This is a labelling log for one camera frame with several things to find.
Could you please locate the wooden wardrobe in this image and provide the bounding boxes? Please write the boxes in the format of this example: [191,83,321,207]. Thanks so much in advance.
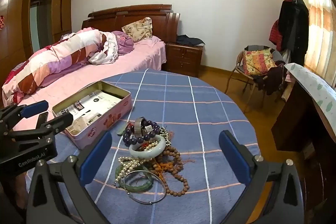
[0,0,76,83]

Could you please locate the dark maroon clothes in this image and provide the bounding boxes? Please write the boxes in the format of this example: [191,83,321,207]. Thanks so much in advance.
[253,65,285,96]

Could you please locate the wooden nightstand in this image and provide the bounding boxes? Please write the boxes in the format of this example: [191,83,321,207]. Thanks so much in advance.
[165,42,204,77]

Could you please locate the floral pillow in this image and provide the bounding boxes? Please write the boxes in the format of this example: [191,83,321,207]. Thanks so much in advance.
[121,17,153,42]

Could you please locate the bed with pink sheet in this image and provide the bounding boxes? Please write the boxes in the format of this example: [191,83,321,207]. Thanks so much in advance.
[10,35,167,132]

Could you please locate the brown wooden bead necklace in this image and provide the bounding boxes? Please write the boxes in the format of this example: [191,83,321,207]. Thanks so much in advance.
[147,145,190,197]

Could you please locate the metal watch band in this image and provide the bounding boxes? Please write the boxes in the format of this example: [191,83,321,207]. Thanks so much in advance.
[133,117,154,138]

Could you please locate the purple bead bracelet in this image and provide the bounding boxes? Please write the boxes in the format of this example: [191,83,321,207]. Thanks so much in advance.
[123,120,160,146]

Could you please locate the purple cloth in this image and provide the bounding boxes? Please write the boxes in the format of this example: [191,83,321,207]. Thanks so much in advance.
[112,31,135,55]

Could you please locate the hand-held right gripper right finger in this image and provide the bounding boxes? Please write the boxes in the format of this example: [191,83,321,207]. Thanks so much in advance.
[218,130,305,224]

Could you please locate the black hanging coat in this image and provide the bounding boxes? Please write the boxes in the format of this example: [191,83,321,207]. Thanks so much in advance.
[278,0,310,65]

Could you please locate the wooden bed frame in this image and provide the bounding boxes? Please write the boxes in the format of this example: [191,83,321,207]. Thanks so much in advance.
[81,4,181,43]

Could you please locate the patchwork cushion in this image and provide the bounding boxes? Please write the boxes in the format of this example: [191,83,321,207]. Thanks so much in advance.
[242,48,276,75]

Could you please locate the blue checked tablecloth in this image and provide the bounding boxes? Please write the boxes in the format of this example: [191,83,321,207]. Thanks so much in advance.
[25,69,261,224]

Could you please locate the white green-dotted desk cover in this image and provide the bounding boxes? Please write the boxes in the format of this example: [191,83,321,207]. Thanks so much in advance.
[285,63,336,115]

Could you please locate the white jade bangle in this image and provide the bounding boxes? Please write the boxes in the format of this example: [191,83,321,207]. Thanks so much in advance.
[129,135,167,159]

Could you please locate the black phone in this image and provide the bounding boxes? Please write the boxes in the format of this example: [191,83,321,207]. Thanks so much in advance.
[36,112,49,129]

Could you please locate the pink patchwork quilt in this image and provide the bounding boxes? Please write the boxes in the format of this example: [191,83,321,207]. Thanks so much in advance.
[2,27,118,105]

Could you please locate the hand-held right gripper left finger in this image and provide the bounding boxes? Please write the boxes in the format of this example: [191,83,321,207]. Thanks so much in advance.
[25,131,113,224]

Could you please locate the yellow patterned curtain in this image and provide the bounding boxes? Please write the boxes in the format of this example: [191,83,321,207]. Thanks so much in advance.
[286,0,336,88]

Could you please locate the pearl bead necklace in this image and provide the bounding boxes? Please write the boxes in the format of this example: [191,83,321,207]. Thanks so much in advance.
[113,156,149,187]

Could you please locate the dark wooden desk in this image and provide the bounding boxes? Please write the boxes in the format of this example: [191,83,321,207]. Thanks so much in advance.
[270,77,336,214]

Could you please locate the red hanging garment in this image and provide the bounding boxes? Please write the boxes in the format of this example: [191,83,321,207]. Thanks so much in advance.
[269,19,282,51]

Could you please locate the metal frame chair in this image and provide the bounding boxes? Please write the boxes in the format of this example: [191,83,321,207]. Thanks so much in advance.
[227,45,285,109]

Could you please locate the printed paper sheet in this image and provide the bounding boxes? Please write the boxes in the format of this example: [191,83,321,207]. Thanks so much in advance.
[56,90,122,135]

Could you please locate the dark folded clothes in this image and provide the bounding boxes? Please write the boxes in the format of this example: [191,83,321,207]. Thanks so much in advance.
[176,34,205,46]

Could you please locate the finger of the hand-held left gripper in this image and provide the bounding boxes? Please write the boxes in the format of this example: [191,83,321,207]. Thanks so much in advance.
[9,112,74,143]
[0,100,49,130]

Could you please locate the clear glass bangle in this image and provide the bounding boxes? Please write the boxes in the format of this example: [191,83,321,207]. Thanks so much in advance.
[128,170,168,205]

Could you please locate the red tassel charm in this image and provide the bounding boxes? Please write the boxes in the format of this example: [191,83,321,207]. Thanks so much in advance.
[116,121,133,137]

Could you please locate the silver bead bracelet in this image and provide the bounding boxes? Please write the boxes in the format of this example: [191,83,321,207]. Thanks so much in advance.
[143,126,172,151]

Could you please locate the pink tin box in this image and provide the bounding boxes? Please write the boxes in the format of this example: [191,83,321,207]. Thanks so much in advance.
[52,80,132,150]

